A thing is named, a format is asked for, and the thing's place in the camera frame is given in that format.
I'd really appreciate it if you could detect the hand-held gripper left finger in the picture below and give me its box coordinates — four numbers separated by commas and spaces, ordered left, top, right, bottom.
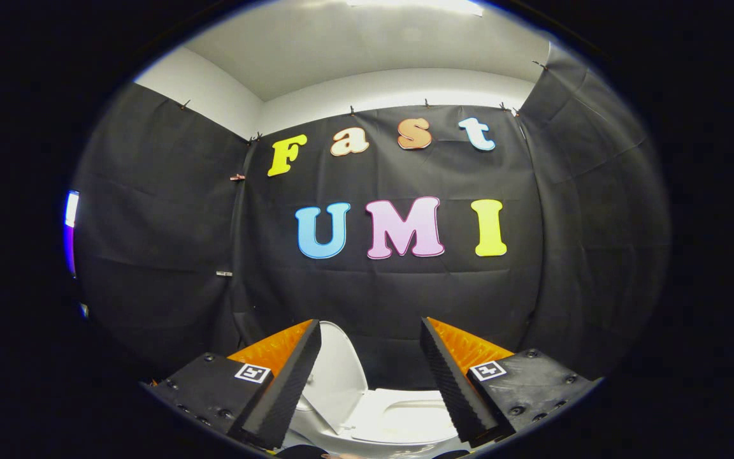
147, 319, 322, 450

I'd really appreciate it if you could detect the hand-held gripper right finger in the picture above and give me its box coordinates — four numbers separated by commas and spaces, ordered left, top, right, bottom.
420, 317, 599, 448

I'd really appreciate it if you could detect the white toilet lid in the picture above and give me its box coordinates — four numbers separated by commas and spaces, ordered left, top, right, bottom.
303, 321, 368, 434

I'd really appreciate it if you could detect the white toilet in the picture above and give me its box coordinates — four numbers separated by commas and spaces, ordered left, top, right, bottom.
284, 388, 470, 458

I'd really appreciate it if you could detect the black backdrop cloth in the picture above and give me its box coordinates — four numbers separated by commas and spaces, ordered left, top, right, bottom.
74, 41, 670, 383

